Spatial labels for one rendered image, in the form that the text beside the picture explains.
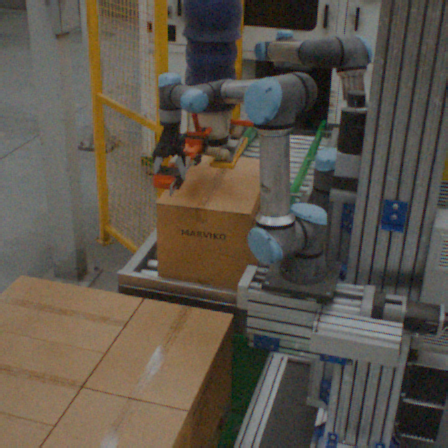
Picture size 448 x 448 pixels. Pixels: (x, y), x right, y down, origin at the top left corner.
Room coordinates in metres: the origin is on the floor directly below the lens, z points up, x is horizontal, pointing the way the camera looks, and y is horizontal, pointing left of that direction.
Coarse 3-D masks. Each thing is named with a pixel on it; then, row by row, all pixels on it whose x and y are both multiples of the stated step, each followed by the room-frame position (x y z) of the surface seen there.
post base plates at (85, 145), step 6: (108, 132) 5.60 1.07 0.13; (90, 138) 5.50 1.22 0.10; (108, 138) 5.60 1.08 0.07; (114, 138) 5.69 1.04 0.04; (84, 144) 5.53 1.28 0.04; (90, 144) 5.48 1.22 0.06; (108, 144) 5.55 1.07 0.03; (114, 144) 5.56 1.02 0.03; (84, 150) 5.47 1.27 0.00; (90, 150) 5.46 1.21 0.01; (108, 150) 5.44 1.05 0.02
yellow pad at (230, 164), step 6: (234, 138) 2.73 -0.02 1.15; (240, 138) 2.80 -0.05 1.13; (246, 138) 2.82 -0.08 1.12; (240, 144) 2.73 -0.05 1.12; (234, 150) 2.65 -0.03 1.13; (240, 150) 2.67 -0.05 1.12; (234, 156) 2.59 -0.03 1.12; (210, 162) 2.52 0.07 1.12; (216, 162) 2.52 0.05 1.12; (222, 162) 2.53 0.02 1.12; (228, 162) 2.53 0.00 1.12; (234, 162) 2.53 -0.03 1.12; (222, 168) 2.51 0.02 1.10; (228, 168) 2.50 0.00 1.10
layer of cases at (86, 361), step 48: (48, 288) 2.43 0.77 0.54; (0, 336) 2.07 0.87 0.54; (48, 336) 2.09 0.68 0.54; (96, 336) 2.10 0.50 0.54; (144, 336) 2.11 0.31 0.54; (192, 336) 2.12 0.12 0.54; (0, 384) 1.80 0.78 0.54; (48, 384) 1.81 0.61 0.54; (96, 384) 1.82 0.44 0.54; (144, 384) 1.83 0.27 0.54; (192, 384) 1.83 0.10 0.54; (0, 432) 1.57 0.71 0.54; (48, 432) 1.58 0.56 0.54; (96, 432) 1.58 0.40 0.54; (144, 432) 1.59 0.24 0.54; (192, 432) 1.74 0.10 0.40
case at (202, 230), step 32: (192, 160) 2.96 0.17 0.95; (256, 160) 2.99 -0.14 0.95; (192, 192) 2.59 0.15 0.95; (224, 192) 2.60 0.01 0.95; (256, 192) 2.62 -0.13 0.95; (160, 224) 2.48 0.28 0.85; (192, 224) 2.45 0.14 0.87; (224, 224) 2.43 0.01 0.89; (160, 256) 2.48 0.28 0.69; (192, 256) 2.45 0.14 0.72; (224, 256) 2.42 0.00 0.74
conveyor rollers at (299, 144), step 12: (252, 144) 4.30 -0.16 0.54; (300, 144) 4.31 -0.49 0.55; (324, 144) 4.35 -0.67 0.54; (240, 156) 4.05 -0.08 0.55; (252, 156) 4.11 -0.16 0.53; (300, 156) 4.12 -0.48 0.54; (312, 168) 3.92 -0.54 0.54; (300, 192) 3.54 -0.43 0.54; (156, 252) 2.77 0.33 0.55; (156, 264) 2.66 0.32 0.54; (264, 264) 2.71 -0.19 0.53
